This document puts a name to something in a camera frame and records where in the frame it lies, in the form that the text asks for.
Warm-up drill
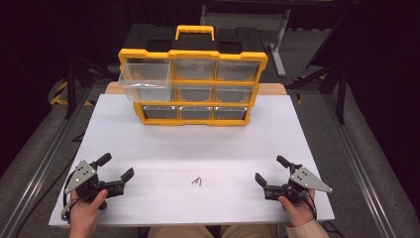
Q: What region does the person's left leg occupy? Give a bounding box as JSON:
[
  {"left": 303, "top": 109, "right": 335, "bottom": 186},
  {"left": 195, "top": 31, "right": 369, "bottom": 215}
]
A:
[{"left": 146, "top": 224, "right": 213, "bottom": 238}]

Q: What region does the yellow black hazard tape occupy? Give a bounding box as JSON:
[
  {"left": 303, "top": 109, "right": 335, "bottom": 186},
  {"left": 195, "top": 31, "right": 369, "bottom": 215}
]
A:
[{"left": 49, "top": 80, "right": 96, "bottom": 107}]

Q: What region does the set of clear organizer drawers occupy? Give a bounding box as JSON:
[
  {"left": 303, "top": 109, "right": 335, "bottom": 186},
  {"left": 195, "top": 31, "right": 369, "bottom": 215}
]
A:
[{"left": 142, "top": 59, "right": 261, "bottom": 121}]

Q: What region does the metal floor rail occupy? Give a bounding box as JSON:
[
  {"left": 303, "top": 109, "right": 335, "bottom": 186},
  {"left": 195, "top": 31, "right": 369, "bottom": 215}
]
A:
[
  {"left": 321, "top": 93, "right": 403, "bottom": 238},
  {"left": 0, "top": 86, "right": 94, "bottom": 238}
]

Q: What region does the person's right leg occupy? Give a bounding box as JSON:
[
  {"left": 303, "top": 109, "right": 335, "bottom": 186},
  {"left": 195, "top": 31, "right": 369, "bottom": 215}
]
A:
[{"left": 219, "top": 224, "right": 287, "bottom": 238}]

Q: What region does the right hand-held gripper cable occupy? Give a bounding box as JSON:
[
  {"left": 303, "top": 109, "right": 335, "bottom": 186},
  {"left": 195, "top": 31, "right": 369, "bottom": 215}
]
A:
[{"left": 305, "top": 192, "right": 319, "bottom": 221}]

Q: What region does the person's left hand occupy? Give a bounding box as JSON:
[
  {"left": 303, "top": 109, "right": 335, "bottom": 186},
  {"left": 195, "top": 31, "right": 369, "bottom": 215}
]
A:
[{"left": 68, "top": 188, "right": 109, "bottom": 230}]

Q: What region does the clear plastic drawer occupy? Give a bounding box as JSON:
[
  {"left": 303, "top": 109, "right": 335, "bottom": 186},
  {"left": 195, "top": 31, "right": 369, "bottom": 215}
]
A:
[{"left": 118, "top": 61, "right": 175, "bottom": 103}]

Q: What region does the person's right hand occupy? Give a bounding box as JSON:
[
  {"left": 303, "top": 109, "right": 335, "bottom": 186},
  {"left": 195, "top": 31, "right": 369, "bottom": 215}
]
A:
[{"left": 277, "top": 189, "right": 317, "bottom": 228}]

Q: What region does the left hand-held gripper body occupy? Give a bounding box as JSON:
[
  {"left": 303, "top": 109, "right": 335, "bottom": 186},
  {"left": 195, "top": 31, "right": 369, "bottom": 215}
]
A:
[{"left": 63, "top": 160, "right": 127, "bottom": 211}]

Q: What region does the black metal stand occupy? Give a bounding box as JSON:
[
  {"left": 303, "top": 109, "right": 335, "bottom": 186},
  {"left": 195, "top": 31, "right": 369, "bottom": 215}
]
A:
[
  {"left": 63, "top": 49, "right": 114, "bottom": 121},
  {"left": 285, "top": 13, "right": 352, "bottom": 126}
]

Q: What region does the grey metal stand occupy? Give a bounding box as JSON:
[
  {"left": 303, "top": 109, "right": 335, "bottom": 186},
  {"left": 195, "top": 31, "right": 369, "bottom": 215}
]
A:
[{"left": 200, "top": 4, "right": 291, "bottom": 78}]

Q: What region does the person's leg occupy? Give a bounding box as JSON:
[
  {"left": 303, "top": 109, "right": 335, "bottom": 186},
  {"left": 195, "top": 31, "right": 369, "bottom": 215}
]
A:
[
  {"left": 146, "top": 224, "right": 213, "bottom": 238},
  {"left": 219, "top": 224, "right": 287, "bottom": 238}
]

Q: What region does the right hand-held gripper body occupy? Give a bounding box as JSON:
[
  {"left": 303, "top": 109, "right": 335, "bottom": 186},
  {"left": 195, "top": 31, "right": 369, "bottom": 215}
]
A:
[{"left": 262, "top": 163, "right": 334, "bottom": 205}]

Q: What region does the yellow black drawer organizer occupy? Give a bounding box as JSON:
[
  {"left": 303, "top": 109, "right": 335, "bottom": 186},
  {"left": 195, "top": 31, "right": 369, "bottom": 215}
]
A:
[{"left": 118, "top": 23, "right": 269, "bottom": 128}]

